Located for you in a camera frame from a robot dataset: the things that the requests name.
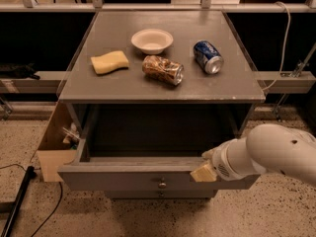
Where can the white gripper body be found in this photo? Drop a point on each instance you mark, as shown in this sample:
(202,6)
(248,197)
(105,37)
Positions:
(221,163)

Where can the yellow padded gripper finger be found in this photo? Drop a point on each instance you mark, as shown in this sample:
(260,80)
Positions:
(204,173)
(207,154)

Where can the grey top drawer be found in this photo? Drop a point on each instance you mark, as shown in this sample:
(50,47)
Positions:
(152,160)

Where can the grey drawer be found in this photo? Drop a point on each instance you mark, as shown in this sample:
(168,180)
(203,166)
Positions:
(160,194)
(152,160)

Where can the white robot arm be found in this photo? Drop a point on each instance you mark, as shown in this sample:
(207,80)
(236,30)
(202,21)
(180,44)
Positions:
(268,148)

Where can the grey drawer cabinet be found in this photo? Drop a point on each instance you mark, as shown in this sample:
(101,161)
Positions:
(126,99)

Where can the grey bottom drawer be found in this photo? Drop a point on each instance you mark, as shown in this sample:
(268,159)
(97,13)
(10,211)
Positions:
(160,194)

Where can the blue soda can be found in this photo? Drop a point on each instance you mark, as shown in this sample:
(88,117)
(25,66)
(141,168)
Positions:
(208,57)

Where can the crushed brown can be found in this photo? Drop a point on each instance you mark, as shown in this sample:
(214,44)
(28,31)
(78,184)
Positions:
(163,69)

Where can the white bowl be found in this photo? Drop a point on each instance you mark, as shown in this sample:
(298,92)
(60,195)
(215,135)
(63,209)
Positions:
(152,41)

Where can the yellow sponge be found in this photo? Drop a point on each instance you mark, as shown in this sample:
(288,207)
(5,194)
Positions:
(109,62)

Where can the crumpled items in box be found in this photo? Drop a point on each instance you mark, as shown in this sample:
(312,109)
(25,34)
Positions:
(71,134)

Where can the cardboard box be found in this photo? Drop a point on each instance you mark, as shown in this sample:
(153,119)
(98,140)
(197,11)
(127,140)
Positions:
(52,151)

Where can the black bar on floor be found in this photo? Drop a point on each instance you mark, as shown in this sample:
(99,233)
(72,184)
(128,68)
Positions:
(11,208)

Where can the metal rail frame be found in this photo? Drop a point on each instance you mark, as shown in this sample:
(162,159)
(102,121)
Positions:
(103,5)

